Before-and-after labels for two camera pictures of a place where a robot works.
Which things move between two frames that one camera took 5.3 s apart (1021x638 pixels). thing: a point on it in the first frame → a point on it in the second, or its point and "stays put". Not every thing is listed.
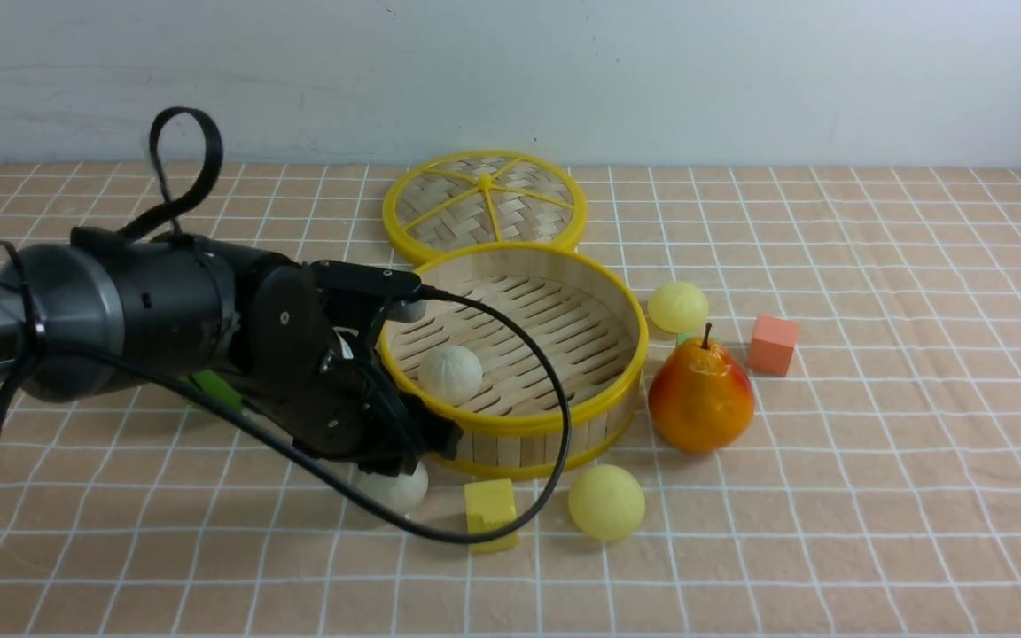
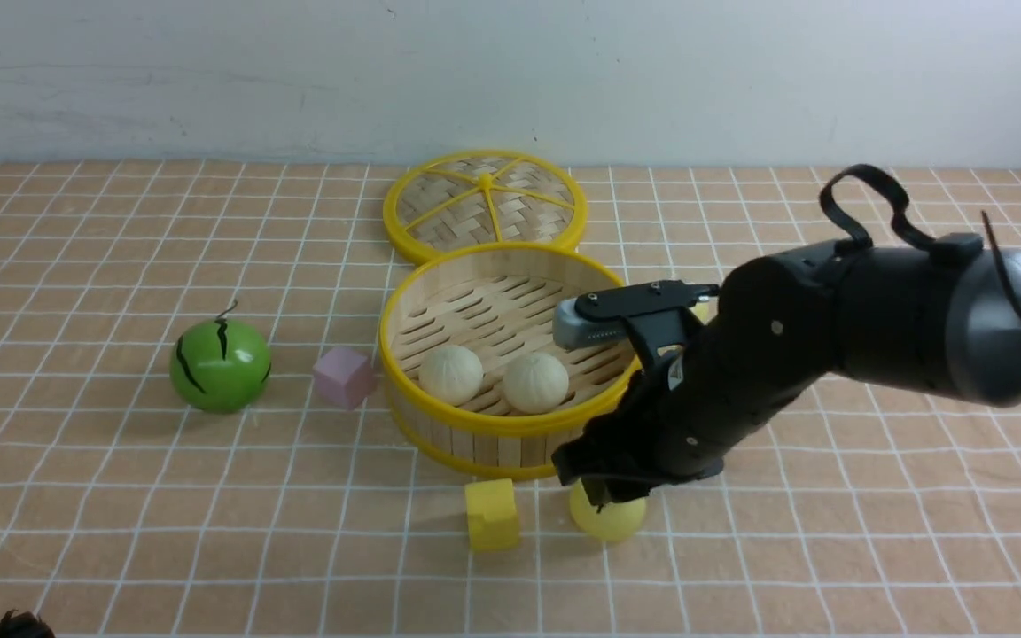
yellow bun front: (606, 502) stays put
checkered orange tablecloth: (860, 420) stays put
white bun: (450, 372) stays put
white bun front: (405, 492) → (535, 382)
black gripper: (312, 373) → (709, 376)
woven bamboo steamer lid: (457, 199) stays put
